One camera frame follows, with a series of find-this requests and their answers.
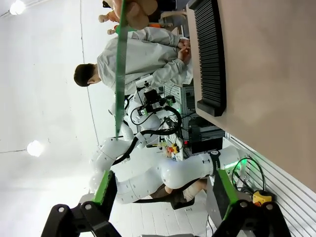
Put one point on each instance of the person's right hand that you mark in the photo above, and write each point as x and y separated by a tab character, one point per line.
139	12

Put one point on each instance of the pale mannequin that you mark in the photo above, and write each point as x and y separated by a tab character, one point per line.
105	18

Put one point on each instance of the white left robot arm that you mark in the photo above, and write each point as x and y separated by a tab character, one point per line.
148	177

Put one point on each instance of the green PCB board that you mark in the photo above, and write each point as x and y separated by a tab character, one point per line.
121	74

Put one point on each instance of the black control box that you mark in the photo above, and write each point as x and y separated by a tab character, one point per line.
207	140

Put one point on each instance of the round ceiling light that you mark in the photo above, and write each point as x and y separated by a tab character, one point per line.
35	148
16	6

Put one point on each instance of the yellow emergency stop button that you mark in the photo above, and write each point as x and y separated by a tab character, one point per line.
262	197

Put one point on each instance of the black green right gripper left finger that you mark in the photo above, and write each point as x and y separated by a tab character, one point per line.
103	197

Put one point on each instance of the black slotted PCB rack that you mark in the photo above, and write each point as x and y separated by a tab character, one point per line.
209	56

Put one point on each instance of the person in pale gray jacket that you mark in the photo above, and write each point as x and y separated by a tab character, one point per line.
148	56

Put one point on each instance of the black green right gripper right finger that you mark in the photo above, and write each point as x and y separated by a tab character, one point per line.
227	197

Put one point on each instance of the aluminium base frame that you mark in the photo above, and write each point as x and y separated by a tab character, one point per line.
284	187

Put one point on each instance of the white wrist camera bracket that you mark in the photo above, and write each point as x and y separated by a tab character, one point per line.
144	82

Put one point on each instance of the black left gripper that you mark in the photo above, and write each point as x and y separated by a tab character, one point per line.
152	101

